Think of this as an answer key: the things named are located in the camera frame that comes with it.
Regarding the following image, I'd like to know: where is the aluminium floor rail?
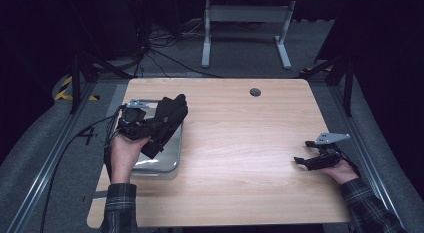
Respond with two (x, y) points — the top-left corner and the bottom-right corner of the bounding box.
(327, 85), (407, 229)
(5, 82), (98, 233)

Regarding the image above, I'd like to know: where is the metal tray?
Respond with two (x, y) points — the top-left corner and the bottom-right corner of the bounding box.
(130, 99), (184, 175)

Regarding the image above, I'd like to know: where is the white metal table frame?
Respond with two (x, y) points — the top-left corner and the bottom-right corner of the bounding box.
(201, 0), (297, 70)

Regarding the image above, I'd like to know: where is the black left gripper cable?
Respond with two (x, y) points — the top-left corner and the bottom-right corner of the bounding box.
(39, 104), (128, 233)

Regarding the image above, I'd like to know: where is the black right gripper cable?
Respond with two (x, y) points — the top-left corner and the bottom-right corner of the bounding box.
(334, 144), (362, 177)

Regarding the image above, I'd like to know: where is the black glove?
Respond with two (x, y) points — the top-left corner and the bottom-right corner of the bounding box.
(143, 93), (190, 160)

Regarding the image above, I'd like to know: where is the black metal stand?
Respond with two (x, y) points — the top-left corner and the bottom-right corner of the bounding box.
(67, 51), (135, 115)
(299, 52), (355, 118)

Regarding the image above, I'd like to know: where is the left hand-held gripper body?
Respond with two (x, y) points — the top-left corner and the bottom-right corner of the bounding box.
(115, 98), (158, 141)

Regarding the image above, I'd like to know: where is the person's left hand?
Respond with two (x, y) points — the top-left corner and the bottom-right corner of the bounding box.
(109, 132), (152, 185)

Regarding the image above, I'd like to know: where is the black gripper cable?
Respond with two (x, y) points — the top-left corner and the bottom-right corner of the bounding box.
(334, 144), (362, 177)
(39, 104), (128, 233)

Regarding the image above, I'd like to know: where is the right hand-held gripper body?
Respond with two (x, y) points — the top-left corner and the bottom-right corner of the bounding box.
(305, 131), (352, 171)

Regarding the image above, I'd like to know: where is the bundle of floor cables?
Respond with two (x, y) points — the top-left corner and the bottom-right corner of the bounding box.
(132, 17), (223, 79)

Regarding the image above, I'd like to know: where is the person's right hand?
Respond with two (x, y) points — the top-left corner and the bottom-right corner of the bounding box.
(320, 158), (360, 186)

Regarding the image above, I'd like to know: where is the yellow black hazard tape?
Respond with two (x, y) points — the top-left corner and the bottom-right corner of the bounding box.
(54, 75), (101, 102)

